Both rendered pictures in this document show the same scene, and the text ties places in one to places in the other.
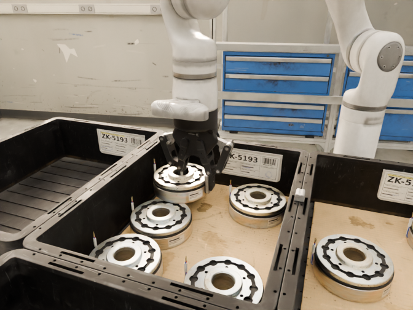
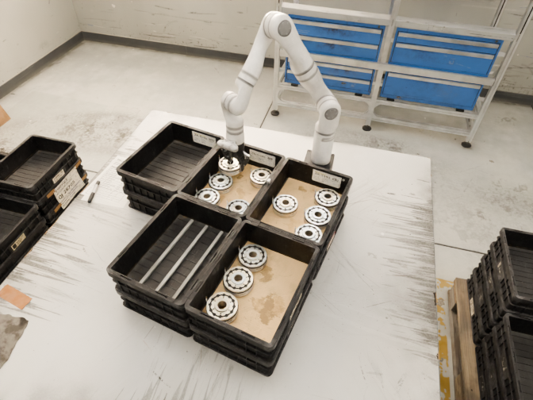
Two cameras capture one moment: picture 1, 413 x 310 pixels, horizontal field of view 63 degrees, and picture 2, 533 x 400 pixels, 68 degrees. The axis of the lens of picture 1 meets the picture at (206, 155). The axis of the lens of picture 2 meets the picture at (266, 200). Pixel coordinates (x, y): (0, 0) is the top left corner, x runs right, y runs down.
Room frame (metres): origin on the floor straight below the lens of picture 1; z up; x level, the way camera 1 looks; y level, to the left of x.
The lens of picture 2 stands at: (-0.74, -0.21, 2.00)
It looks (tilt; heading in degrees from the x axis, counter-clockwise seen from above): 45 degrees down; 4
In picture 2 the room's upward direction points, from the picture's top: 2 degrees clockwise
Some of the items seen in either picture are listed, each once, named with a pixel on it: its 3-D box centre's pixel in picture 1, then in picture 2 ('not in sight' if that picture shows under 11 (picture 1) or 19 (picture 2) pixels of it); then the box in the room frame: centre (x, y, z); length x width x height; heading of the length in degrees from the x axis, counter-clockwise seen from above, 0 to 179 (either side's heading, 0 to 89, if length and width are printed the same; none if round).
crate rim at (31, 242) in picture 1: (197, 192); (234, 175); (0.45, 0.01, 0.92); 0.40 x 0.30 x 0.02; 160
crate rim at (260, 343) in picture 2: not in sight; (256, 277); (-0.03, -0.13, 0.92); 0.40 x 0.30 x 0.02; 160
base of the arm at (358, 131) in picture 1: (356, 140); (322, 144); (0.74, -0.36, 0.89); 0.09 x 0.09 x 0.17; 79
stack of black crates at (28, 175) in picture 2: not in sight; (46, 188); (0.81, 1.21, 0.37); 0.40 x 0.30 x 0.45; 170
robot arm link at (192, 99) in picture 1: (190, 90); (232, 136); (0.52, 0.03, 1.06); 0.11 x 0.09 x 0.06; 159
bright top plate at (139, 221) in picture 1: (161, 215); (220, 181); (0.47, 0.08, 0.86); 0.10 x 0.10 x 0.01
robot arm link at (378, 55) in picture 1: (370, 72); (327, 116); (0.73, -0.36, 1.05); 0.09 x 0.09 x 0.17; 15
